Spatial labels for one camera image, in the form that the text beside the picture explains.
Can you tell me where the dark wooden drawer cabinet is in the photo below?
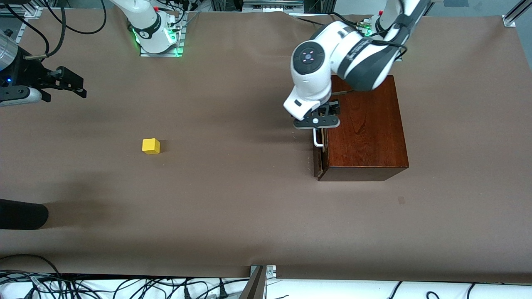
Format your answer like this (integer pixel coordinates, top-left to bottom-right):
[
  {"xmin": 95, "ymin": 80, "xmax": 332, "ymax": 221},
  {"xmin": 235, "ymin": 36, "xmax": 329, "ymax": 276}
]
[{"xmin": 318, "ymin": 76, "xmax": 409, "ymax": 182}]

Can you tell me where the silver device panel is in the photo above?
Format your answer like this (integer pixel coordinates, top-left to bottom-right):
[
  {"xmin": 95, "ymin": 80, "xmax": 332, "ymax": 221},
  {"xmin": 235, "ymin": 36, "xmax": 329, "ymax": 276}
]
[{"xmin": 243, "ymin": 0, "xmax": 304, "ymax": 11}]

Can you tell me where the black looping cable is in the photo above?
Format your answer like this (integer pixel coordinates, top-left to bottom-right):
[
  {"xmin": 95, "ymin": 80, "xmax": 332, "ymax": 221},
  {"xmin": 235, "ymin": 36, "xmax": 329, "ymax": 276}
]
[{"xmin": 60, "ymin": 0, "xmax": 107, "ymax": 35}]

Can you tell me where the yellow cube block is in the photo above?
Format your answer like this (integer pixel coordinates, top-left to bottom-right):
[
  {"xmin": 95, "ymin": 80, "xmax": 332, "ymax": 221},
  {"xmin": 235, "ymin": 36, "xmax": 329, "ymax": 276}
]
[{"xmin": 142, "ymin": 138, "xmax": 161, "ymax": 155}]

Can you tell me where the aluminium table edge rail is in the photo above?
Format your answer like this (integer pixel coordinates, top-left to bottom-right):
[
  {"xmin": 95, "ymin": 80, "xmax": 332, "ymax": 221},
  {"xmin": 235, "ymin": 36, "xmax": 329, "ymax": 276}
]
[{"xmin": 15, "ymin": 17, "xmax": 29, "ymax": 45}]

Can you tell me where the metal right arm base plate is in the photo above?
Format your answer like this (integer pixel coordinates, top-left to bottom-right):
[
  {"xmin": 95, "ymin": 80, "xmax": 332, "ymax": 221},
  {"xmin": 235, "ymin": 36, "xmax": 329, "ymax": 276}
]
[{"xmin": 140, "ymin": 12, "xmax": 185, "ymax": 58}]

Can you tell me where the aluminium frame extrusion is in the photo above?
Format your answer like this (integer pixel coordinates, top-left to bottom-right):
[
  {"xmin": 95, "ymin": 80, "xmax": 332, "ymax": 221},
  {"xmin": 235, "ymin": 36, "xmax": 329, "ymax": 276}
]
[{"xmin": 0, "ymin": 0, "xmax": 43, "ymax": 18}]

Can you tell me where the thick black floor cable loop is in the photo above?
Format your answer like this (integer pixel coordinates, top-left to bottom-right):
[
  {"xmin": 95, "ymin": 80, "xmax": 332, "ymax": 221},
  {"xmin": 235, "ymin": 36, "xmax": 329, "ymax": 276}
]
[{"xmin": 0, "ymin": 254, "xmax": 63, "ymax": 278}]

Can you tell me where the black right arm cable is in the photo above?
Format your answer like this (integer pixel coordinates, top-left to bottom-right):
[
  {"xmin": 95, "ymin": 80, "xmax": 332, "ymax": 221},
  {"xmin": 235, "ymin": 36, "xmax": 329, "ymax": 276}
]
[{"xmin": 0, "ymin": 2, "xmax": 52, "ymax": 61}]

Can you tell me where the aluminium corner bracket rail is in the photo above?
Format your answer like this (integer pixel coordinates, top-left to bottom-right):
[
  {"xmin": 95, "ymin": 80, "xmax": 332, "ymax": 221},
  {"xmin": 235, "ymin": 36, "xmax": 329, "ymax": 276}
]
[{"xmin": 502, "ymin": 0, "xmax": 532, "ymax": 27}]

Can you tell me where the small silver metal bracket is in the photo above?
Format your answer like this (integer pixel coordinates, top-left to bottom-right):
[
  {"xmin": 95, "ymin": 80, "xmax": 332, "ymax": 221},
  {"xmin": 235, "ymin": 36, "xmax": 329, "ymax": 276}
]
[{"xmin": 250, "ymin": 265, "xmax": 277, "ymax": 279}]

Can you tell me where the brown paper table cover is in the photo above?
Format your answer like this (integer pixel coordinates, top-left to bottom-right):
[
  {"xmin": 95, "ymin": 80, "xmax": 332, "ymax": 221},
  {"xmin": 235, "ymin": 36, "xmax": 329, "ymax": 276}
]
[{"xmin": 0, "ymin": 8, "xmax": 532, "ymax": 284}]

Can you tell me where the dark aluminium post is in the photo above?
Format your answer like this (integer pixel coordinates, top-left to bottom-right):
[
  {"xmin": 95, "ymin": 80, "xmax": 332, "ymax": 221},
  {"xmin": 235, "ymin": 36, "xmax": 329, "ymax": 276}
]
[{"xmin": 239, "ymin": 266, "xmax": 267, "ymax": 299}]

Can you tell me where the black rounded cylinder object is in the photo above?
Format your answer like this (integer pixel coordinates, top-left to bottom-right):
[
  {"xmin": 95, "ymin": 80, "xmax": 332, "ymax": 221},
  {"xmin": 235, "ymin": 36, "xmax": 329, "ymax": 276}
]
[{"xmin": 0, "ymin": 199, "xmax": 49, "ymax": 230}]

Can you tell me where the long black table cable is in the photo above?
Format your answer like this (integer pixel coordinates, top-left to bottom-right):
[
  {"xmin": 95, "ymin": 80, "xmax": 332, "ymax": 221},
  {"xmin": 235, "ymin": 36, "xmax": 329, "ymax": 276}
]
[{"xmin": 291, "ymin": 16, "xmax": 329, "ymax": 27}]

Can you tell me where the wooden drawer with white handle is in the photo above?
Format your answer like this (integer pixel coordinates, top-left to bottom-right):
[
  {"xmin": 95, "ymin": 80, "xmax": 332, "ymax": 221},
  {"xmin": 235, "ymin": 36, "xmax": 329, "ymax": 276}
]
[{"xmin": 313, "ymin": 128, "xmax": 329, "ymax": 179}]

